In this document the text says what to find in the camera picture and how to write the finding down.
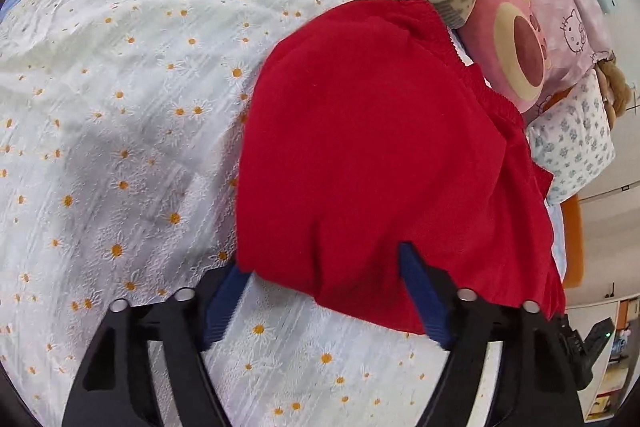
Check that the red sweater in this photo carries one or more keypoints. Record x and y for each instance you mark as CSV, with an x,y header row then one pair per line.
x,y
360,147

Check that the white blue floral pillow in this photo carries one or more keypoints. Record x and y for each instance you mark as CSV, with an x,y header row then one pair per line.
x,y
575,147

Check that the white daisy print blanket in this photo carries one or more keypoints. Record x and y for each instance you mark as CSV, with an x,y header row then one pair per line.
x,y
125,107

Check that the orange bed frame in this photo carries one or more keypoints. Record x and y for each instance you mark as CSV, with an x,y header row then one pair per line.
x,y
572,237

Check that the brown teddy bear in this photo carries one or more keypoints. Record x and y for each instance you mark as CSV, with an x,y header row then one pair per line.
x,y
617,82

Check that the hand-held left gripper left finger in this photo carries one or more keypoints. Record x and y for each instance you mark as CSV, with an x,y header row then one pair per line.
x,y
225,302

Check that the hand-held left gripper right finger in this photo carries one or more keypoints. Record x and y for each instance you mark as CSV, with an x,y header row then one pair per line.
x,y
425,302

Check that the pink bear plush pillow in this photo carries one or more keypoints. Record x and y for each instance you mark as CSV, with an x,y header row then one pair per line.
x,y
520,52

